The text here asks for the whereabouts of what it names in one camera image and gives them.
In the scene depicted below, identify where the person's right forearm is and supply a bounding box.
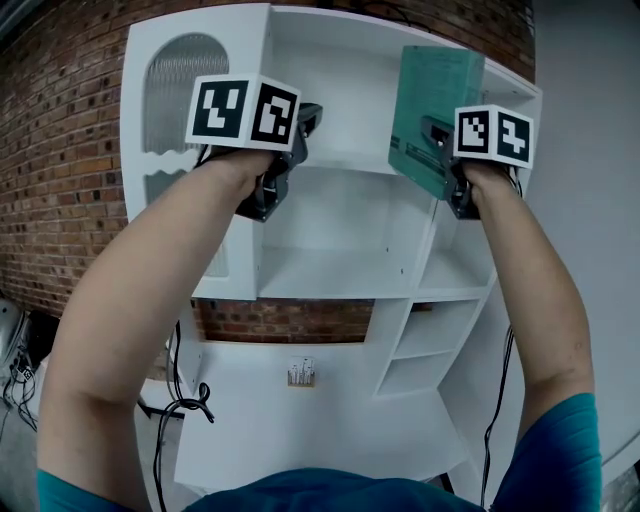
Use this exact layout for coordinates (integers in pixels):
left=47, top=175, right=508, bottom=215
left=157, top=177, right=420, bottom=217
left=461, top=161, right=597, bottom=447

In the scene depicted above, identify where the green book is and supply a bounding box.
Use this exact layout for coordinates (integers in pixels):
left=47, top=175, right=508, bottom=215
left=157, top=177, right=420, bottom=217
left=388, top=45, right=487, bottom=202

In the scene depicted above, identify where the teal shirt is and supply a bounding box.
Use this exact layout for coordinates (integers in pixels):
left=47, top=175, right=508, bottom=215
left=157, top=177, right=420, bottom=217
left=36, top=392, right=604, bottom=512

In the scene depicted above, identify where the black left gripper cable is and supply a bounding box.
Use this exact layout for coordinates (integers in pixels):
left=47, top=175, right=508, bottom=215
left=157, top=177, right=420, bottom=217
left=151, top=319, right=217, bottom=512

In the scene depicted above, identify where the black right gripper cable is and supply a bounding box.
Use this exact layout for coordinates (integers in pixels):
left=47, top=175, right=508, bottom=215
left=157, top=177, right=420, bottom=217
left=479, top=324, right=516, bottom=507

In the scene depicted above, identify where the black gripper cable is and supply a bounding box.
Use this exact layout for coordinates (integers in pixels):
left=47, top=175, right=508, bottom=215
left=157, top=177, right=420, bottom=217
left=151, top=319, right=217, bottom=512
left=479, top=324, right=516, bottom=507

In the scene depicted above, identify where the tangle of black floor cables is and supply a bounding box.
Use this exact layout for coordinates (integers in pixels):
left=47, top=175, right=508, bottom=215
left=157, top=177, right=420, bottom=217
left=0, top=344, right=41, bottom=434

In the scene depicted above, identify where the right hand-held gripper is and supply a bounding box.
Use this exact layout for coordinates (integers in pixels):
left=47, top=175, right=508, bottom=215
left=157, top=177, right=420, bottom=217
left=421, top=104, right=535, bottom=221

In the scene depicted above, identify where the white door with ribbed glass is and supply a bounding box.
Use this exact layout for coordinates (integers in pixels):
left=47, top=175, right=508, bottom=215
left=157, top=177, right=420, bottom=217
left=121, top=3, right=272, bottom=302

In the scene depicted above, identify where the person's left forearm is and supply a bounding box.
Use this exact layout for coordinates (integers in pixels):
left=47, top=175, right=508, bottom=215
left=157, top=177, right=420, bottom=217
left=36, top=148, right=279, bottom=502

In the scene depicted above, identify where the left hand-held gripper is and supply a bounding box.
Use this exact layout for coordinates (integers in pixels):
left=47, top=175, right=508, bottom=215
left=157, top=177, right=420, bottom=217
left=185, top=73, right=324, bottom=224

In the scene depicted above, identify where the silver metal appliance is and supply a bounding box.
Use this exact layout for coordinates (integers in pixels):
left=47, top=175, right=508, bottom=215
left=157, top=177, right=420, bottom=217
left=0, top=298, right=32, bottom=372

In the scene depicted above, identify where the white shelf unit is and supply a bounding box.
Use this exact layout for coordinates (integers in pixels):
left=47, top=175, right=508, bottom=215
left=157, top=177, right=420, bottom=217
left=119, top=3, right=544, bottom=497

